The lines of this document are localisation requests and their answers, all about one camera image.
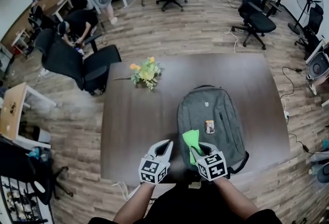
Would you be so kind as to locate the green cloth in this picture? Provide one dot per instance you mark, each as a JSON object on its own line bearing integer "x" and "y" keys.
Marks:
{"x": 191, "y": 138}

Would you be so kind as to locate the person's right forearm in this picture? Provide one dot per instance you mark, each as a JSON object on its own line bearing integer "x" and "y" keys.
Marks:
{"x": 234, "y": 197}

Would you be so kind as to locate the light wooden desk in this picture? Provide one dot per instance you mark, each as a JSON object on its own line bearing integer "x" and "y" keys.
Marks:
{"x": 18, "y": 94}

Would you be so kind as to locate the yellow artificial flower bouquet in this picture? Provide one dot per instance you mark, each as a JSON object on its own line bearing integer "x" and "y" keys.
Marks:
{"x": 146, "y": 72}

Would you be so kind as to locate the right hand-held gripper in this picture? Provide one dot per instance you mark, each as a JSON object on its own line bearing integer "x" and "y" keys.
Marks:
{"x": 213, "y": 166}

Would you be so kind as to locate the person's black shirt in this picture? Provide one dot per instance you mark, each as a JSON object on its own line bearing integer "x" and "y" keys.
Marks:
{"x": 185, "y": 205}

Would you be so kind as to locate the person's left forearm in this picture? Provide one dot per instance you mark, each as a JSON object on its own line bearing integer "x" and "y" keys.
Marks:
{"x": 133, "y": 205}

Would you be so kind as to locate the red box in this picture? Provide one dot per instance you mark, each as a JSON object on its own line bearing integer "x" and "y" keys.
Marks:
{"x": 16, "y": 49}

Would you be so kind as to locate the brown desk with white legs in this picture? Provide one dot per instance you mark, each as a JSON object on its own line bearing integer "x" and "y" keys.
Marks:
{"x": 60, "y": 4}

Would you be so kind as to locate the small picture card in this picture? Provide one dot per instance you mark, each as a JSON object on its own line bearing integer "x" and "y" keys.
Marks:
{"x": 210, "y": 127}

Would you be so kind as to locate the grey waste bin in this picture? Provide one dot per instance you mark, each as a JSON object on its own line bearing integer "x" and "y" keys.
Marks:
{"x": 43, "y": 136}

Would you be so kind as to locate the grey backpack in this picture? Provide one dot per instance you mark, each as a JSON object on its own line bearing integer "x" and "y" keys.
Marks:
{"x": 205, "y": 110}

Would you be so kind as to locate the black railing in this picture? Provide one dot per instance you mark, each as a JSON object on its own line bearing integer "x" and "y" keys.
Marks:
{"x": 7, "y": 202}

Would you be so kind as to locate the black chair with white patch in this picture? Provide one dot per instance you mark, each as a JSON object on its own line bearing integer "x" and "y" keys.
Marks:
{"x": 15, "y": 164}

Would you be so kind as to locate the teal plastic bag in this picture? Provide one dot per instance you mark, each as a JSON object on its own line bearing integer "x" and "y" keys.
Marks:
{"x": 36, "y": 153}

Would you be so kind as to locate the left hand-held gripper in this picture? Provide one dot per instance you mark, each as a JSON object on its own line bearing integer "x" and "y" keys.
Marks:
{"x": 154, "y": 171}

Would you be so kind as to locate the small dark brown object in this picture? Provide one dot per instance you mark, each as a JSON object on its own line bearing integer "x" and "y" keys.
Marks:
{"x": 12, "y": 108}

